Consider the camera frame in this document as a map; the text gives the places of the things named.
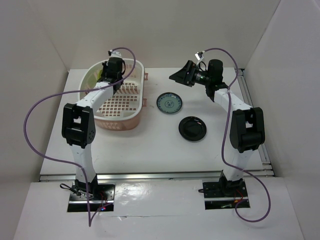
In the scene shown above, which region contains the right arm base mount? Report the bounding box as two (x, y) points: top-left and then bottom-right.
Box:
(198, 182), (250, 210)

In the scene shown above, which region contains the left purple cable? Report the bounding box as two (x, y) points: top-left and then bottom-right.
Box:
(23, 46), (137, 227)

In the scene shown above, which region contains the purple cable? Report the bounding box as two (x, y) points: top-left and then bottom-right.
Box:
(204, 47), (272, 223)
(23, 46), (137, 227)

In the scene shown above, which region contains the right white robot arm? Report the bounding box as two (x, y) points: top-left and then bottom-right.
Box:
(169, 59), (265, 197)

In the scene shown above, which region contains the white pink dish rack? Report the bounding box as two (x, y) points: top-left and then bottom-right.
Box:
(94, 58), (148, 131)

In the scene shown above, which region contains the aluminium rail frame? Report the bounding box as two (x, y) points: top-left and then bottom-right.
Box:
(39, 68), (274, 182)

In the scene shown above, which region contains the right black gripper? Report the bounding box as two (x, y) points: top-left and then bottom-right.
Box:
(169, 60), (212, 88)

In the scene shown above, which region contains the black plate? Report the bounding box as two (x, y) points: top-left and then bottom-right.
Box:
(178, 116), (207, 142)

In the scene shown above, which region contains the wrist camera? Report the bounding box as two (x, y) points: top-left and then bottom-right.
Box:
(108, 50), (123, 59)
(195, 51), (205, 62)

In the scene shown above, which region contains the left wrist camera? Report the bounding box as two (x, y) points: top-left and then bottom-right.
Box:
(108, 50), (123, 59)

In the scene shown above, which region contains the blue patterned plate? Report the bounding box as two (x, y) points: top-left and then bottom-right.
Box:
(156, 92), (183, 115)

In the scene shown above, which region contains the lime green plate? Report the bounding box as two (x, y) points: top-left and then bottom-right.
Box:
(97, 69), (103, 80)

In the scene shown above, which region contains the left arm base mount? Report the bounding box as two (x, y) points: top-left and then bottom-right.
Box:
(60, 183), (116, 213)

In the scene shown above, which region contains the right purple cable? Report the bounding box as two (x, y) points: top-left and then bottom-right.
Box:
(204, 47), (272, 223)

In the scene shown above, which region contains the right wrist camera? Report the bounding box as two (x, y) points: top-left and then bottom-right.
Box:
(195, 51), (205, 62)

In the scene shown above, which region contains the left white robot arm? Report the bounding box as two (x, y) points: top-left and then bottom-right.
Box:
(61, 57), (126, 200)

